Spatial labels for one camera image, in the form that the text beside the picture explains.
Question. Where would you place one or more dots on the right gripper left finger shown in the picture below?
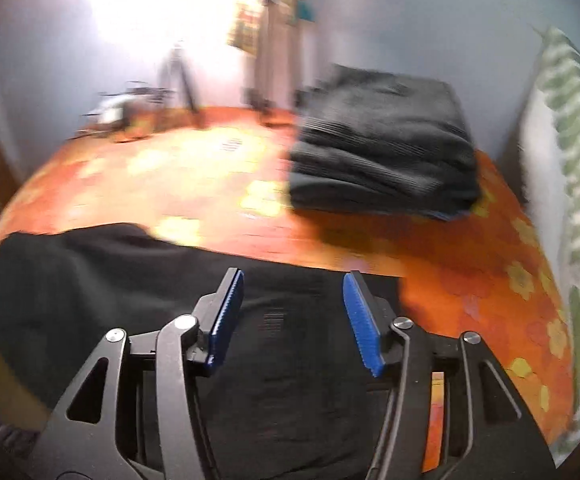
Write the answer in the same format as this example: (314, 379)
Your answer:
(217, 315)

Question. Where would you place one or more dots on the orange floral bedspread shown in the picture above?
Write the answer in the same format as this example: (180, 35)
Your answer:
(226, 189)

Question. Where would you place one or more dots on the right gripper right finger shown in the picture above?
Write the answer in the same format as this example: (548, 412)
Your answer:
(371, 317)

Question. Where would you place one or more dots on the black pants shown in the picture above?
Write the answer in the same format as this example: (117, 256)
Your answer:
(106, 313)

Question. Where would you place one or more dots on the small black tripod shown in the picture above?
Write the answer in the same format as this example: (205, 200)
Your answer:
(174, 79)

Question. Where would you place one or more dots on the white power adapter box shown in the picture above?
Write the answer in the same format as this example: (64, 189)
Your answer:
(110, 108)

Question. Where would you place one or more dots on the stack of folded dark clothes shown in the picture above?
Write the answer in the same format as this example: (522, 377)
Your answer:
(385, 143)

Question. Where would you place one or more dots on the floral cloth on tripod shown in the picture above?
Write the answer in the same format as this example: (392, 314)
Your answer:
(250, 18)

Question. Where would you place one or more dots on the green striped white pillow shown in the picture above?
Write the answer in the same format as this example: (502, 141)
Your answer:
(550, 156)

